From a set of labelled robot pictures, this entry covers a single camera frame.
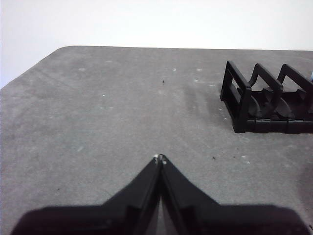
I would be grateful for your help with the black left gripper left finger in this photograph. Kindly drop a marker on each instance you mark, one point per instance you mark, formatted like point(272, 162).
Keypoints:
point(117, 218)

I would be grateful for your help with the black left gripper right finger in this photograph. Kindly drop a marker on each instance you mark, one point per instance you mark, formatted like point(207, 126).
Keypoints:
point(215, 218)

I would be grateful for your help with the black plate rack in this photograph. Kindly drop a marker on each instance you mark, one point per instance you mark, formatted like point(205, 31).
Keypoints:
point(244, 107)

